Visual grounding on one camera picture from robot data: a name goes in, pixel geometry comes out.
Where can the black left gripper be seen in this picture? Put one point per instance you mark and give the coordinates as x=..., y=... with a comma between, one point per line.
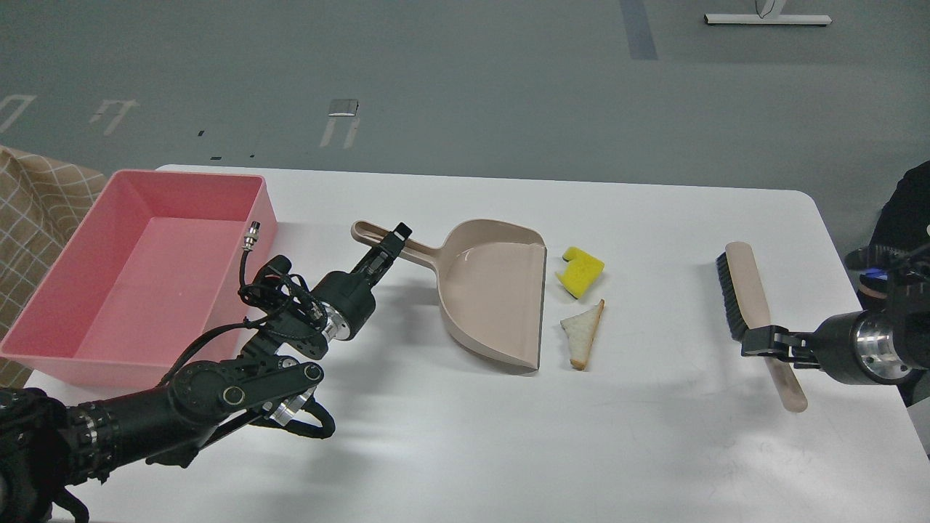
x=348, y=296

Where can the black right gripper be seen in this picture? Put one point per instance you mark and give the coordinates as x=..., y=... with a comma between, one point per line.
x=856, y=348

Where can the beige hand brush black bristles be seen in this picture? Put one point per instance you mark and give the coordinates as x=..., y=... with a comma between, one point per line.
x=746, y=309

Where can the beige plastic dustpan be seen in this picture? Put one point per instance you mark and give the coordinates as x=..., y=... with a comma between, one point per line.
x=490, y=279

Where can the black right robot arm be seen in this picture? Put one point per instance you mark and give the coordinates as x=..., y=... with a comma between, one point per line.
x=892, y=269

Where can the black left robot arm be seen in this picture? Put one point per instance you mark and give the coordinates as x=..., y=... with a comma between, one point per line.
x=261, y=372

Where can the pink plastic bin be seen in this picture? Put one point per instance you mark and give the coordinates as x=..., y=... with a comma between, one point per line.
x=153, y=265

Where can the yellow sponge piece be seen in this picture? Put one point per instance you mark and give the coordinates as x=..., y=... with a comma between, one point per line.
x=581, y=271

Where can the white bread slice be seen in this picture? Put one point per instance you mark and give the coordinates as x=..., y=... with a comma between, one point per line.
x=581, y=331

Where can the white table leg base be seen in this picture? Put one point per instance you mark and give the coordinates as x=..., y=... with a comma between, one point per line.
x=767, y=13

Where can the beige checkered cloth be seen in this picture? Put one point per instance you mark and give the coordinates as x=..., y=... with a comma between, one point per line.
x=43, y=201

